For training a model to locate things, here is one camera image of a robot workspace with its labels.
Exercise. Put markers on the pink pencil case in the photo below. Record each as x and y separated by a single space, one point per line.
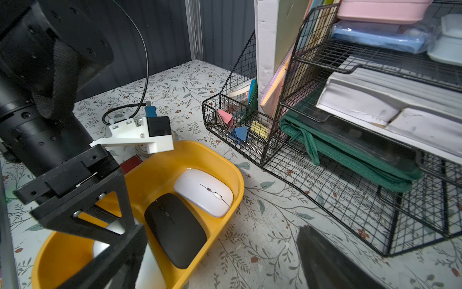
384 11

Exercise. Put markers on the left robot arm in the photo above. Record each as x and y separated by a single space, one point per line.
49 51

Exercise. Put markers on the green cloth bag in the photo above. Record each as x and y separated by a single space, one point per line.
343 155

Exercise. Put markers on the white book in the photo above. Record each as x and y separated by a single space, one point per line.
277 23

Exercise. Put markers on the black wire desk organizer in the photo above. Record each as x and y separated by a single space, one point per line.
388 220

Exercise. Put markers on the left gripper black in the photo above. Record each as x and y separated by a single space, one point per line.
74 187

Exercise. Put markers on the silver computer mouse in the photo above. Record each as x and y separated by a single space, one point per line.
150 275

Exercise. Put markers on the white paper stack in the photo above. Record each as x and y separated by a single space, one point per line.
420 115

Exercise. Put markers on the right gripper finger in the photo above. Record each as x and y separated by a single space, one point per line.
326 267

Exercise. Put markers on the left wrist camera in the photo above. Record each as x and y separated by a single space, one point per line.
152 131

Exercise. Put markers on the yellow storage box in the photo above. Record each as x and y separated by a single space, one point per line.
63 255

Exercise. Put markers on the black computer mouse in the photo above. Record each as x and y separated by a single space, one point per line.
176 229

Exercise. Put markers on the white computer mouse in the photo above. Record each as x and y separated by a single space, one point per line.
205 191

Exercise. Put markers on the red wallet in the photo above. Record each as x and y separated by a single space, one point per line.
130 164

